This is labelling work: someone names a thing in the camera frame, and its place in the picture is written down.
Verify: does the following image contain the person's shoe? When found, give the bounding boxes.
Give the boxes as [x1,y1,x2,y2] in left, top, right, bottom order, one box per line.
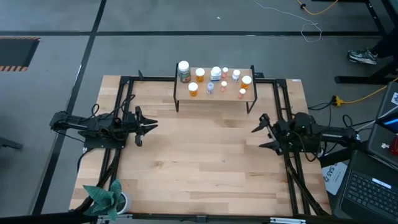
[347,48,379,65]

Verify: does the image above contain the black cable bundle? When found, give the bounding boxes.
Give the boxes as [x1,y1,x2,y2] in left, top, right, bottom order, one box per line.
[73,147,122,215]
[281,152,330,217]

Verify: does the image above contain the white printed paper sheet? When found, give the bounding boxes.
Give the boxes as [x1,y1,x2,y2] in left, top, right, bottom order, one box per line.
[322,161,348,196]

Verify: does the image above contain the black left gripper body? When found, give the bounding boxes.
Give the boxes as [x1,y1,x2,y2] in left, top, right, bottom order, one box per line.
[126,106,144,147]

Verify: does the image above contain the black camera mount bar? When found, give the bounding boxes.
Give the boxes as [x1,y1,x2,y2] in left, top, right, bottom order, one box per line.
[0,211,398,224]

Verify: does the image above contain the person's leg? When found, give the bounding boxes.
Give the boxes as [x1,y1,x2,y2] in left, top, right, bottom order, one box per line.
[371,29,398,58]

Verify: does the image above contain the white plant pot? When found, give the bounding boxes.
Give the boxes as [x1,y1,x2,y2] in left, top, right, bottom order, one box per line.
[118,192,131,215]

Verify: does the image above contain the white labelled medicine bottle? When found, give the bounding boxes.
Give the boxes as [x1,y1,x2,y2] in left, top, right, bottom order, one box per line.
[210,66,222,83]

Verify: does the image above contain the silver metal bracket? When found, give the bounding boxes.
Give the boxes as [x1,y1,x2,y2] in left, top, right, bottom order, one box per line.
[269,217,307,224]

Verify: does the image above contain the dark chair base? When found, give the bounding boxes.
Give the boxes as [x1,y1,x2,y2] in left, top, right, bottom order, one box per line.
[0,136,24,152]

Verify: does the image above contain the black desk frame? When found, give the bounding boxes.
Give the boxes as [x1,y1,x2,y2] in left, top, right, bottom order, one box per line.
[312,0,398,85]

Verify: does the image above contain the thin white floor cable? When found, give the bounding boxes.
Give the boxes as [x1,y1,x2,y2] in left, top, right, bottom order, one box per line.
[253,0,323,44]

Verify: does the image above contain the green artificial plant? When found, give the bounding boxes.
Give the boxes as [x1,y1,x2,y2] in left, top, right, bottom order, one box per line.
[82,179,124,221]

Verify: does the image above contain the black slanted desk strut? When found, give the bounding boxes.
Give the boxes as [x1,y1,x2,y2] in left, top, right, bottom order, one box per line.
[320,141,369,167]

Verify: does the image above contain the black metal table frame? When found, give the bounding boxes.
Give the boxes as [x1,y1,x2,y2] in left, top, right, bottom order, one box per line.
[99,70,330,217]

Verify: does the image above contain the black left cable bundle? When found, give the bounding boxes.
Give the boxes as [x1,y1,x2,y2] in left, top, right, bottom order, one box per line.
[73,147,122,215]

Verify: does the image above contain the yellow extension cord black plug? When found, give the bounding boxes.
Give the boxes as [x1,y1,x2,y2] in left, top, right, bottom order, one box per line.
[297,0,340,16]

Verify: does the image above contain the black right cable bundle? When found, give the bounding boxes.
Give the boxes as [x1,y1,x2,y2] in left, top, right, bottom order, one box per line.
[281,152,330,217]

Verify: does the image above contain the black floor panel striped edges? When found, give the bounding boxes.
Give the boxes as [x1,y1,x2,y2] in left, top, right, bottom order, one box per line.
[0,36,41,72]

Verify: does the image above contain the black floor power cable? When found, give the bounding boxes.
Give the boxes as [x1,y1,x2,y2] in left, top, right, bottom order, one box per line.
[307,101,335,111]

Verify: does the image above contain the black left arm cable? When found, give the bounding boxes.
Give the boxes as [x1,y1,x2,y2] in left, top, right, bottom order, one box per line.
[90,94,137,121]

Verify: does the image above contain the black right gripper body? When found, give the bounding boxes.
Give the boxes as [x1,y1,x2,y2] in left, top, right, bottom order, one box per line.
[267,119,292,156]

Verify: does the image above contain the yellow power cable yellow plug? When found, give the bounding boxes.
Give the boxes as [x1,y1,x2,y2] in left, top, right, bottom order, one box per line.
[331,77,398,106]

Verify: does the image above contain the large gummy bottle green label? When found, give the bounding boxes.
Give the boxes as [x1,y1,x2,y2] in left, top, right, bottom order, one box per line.
[177,60,192,84]

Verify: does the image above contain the wooden shelf black metal frame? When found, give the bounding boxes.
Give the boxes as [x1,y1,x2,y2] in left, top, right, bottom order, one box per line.
[173,63,259,114]

